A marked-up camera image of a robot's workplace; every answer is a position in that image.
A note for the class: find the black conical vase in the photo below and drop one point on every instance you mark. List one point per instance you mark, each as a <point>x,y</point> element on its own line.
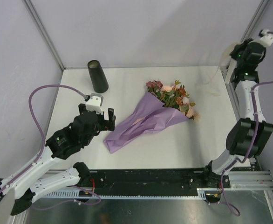
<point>97,76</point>

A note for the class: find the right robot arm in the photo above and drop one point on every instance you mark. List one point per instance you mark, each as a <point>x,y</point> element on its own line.
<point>251,132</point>

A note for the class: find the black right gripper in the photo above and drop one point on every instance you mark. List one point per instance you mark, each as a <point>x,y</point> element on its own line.
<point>238,47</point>

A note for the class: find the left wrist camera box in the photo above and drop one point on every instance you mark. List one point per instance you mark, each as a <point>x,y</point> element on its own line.
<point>94,103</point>

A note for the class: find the purple wrapping paper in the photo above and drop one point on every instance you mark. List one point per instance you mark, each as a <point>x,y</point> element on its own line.
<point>157,118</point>

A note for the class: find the left aluminium frame post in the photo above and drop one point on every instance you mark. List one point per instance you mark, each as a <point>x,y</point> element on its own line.
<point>43,32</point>

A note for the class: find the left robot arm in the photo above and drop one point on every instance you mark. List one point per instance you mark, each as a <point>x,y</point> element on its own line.
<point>28,184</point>

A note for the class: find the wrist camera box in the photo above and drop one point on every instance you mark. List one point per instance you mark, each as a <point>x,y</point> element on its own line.
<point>94,103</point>
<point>265,38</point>

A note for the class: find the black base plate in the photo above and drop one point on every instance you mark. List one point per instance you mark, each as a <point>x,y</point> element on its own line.
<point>152,181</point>

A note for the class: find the cream printed ribbon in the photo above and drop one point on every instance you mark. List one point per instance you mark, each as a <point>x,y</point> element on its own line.
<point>209,86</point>

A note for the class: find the right aluminium frame post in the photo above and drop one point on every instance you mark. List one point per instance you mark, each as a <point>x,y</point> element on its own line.
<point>256,18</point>

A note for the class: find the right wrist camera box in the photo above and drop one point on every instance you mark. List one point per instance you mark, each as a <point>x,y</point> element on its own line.
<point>265,38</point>

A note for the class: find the pink wrapping paper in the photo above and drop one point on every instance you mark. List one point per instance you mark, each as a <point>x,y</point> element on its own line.
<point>138,120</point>

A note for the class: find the white slotted cable duct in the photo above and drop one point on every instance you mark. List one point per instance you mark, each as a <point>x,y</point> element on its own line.
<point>193,194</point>

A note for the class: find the artificial flower bunch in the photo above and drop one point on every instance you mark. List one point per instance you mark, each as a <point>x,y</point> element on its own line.
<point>174,96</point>

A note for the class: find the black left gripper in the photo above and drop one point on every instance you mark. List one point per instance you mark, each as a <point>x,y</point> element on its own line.
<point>107,124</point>

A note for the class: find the aluminium frame post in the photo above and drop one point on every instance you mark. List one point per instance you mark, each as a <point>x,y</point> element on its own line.
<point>256,18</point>
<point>43,32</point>

